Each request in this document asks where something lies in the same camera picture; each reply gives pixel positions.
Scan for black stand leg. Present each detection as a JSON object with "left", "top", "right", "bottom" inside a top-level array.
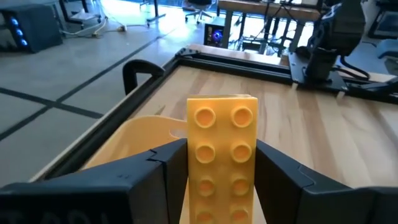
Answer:
[{"left": 139, "top": 0, "right": 167, "bottom": 27}]

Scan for blue chair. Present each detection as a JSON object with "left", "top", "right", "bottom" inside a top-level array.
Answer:
[{"left": 376, "top": 39, "right": 398, "bottom": 68}]

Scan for dark framed screen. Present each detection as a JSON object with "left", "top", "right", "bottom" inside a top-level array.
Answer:
[{"left": 368, "top": 0, "right": 398, "bottom": 40}]

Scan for black office chair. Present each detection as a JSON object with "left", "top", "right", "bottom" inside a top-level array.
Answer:
[{"left": 183, "top": 0, "right": 218, "bottom": 24}]

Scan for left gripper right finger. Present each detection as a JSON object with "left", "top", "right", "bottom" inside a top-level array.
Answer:
[{"left": 254, "top": 139, "right": 398, "bottom": 224}]

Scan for orange plastic bin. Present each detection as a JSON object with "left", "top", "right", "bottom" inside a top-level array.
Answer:
[{"left": 81, "top": 114, "right": 189, "bottom": 171}]

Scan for black computer tower blue lights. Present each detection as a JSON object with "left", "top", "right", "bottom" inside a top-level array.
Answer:
[{"left": 0, "top": 3, "right": 64, "bottom": 54}]

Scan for white floor cable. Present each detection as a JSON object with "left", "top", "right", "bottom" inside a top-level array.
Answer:
[{"left": 60, "top": 0, "right": 125, "bottom": 38}]

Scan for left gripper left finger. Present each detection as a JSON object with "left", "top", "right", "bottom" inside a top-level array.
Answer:
[{"left": 0, "top": 138, "right": 189, "bottom": 224}]

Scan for black computer tower glowing fan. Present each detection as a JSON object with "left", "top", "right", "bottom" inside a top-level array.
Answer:
[{"left": 203, "top": 23, "right": 226, "bottom": 48}]

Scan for yellow toy building block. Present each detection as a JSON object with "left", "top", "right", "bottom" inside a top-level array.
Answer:
[{"left": 185, "top": 94, "right": 259, "bottom": 224}]

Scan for wooden desk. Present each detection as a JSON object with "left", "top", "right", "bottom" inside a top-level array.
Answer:
[{"left": 217, "top": 0, "right": 324, "bottom": 55}]

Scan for black curved table clamp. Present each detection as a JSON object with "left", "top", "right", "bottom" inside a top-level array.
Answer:
[{"left": 122, "top": 58, "right": 166, "bottom": 96}]

